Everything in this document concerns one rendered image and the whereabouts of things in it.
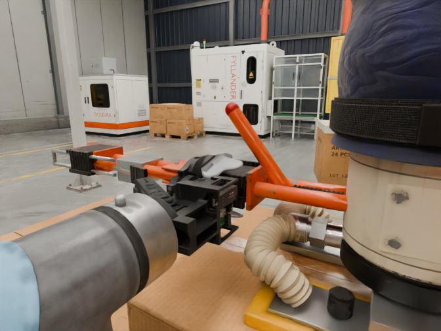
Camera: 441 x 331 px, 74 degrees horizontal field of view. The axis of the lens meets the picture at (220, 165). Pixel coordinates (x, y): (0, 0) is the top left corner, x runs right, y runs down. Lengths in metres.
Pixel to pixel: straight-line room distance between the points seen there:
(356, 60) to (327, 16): 11.02
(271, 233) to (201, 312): 0.13
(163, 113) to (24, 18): 5.58
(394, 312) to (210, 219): 0.21
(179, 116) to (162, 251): 7.42
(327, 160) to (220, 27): 11.09
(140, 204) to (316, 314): 0.24
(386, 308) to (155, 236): 0.25
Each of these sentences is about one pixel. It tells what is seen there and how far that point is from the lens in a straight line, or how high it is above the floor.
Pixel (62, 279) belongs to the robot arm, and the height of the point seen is 1.10.
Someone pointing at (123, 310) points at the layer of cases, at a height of 0.54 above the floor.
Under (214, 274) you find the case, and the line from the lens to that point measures 0.47.
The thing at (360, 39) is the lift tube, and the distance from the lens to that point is 0.35.
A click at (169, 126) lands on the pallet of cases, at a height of 0.35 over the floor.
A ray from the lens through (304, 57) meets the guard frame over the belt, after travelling 7.88.
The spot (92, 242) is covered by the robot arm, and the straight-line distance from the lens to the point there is 0.25.
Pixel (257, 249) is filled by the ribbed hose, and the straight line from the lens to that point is 0.38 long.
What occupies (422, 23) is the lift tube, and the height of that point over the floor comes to 1.27.
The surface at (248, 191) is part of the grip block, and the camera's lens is 0.43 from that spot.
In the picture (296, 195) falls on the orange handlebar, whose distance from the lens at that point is 0.42.
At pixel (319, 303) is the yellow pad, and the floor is 0.97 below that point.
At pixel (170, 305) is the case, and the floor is 0.95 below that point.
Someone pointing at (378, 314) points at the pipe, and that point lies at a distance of 0.37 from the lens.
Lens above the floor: 1.22
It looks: 14 degrees down
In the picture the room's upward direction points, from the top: straight up
